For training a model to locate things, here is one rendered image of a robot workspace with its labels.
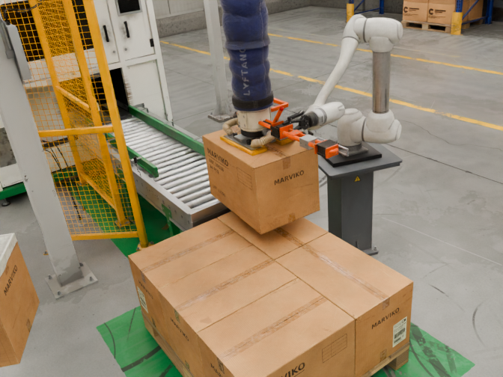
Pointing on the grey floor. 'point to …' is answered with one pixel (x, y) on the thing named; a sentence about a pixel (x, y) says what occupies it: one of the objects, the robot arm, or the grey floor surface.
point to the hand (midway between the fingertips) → (283, 129)
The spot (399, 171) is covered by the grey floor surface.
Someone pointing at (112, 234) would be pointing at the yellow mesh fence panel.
